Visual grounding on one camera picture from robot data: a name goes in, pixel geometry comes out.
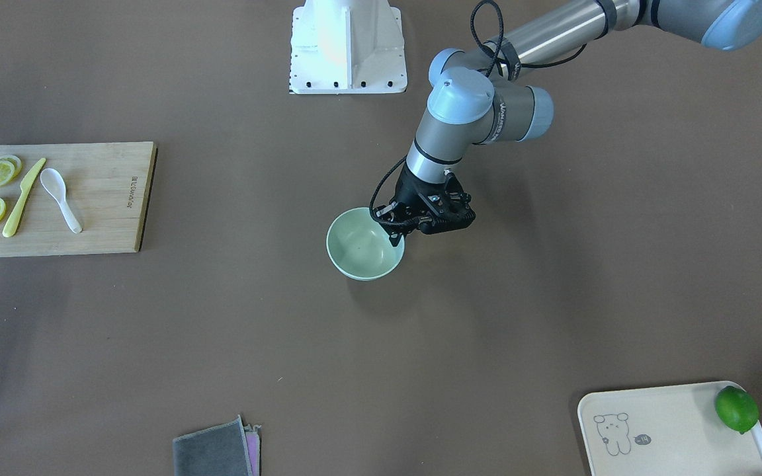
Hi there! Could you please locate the grey cloth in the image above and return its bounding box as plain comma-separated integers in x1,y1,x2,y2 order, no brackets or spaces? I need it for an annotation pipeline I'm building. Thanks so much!
173,417,252,475

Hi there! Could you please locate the cream plastic tray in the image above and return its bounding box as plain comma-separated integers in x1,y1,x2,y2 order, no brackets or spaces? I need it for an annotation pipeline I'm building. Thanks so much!
577,381,762,475

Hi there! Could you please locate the white ceramic spoon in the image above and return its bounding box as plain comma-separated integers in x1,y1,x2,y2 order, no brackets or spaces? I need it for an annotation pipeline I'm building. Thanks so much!
40,168,83,234

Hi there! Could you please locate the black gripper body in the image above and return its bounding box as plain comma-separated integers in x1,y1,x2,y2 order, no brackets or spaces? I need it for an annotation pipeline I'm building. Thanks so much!
374,166,476,236

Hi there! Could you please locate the bamboo cutting board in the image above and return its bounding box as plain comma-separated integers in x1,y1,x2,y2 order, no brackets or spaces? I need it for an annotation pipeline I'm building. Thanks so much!
0,141,157,257

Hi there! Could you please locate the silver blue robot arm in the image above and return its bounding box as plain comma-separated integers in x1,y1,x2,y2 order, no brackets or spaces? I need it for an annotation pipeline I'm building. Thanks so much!
368,1,762,248

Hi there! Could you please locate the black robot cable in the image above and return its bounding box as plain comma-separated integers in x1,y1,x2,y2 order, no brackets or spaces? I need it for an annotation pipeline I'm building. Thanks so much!
471,0,588,81

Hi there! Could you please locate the mint green bowl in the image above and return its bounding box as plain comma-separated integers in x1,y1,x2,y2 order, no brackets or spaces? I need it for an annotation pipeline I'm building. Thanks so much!
326,207,405,281

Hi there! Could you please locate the rear lemon slice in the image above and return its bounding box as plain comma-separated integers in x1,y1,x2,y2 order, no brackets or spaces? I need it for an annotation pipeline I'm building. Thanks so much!
0,155,23,176

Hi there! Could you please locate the green lime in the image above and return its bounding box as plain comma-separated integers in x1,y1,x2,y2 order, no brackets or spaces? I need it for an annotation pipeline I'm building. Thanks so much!
714,385,760,434

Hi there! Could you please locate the pink cloth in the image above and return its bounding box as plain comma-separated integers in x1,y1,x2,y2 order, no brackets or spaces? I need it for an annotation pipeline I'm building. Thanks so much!
243,425,262,476

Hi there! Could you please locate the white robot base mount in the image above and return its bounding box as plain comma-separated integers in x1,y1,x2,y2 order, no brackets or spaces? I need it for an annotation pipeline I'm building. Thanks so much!
288,1,408,95

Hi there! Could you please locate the yellow plastic knife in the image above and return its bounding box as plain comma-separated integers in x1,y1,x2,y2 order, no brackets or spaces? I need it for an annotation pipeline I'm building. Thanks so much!
2,157,46,238

